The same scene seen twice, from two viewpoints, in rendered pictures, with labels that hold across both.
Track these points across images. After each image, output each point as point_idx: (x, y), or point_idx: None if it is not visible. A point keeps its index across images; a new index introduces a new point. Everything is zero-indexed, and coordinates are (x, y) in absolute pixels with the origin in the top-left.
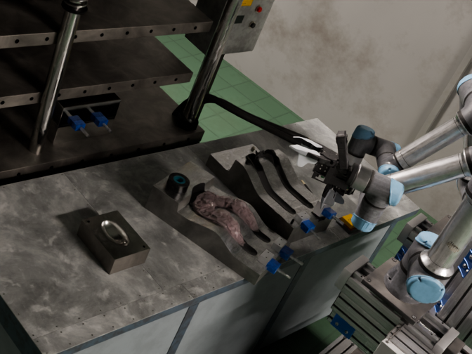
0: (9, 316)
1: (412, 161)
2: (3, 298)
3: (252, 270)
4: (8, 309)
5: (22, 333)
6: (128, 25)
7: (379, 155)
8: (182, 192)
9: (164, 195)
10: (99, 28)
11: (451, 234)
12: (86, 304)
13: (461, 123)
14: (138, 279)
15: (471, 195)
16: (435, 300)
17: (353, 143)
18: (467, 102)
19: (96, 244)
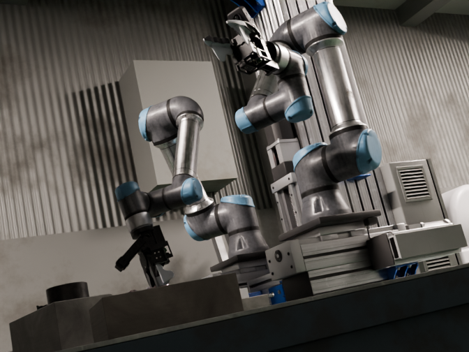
0: (391, 311)
1: (195, 168)
2: (341, 290)
3: (257, 297)
4: (376, 293)
5: (453, 290)
6: None
7: (162, 193)
8: (88, 295)
9: (84, 302)
10: None
11: (343, 83)
12: None
13: (194, 115)
14: None
15: (328, 35)
16: (381, 154)
17: (133, 200)
18: (176, 107)
19: (175, 298)
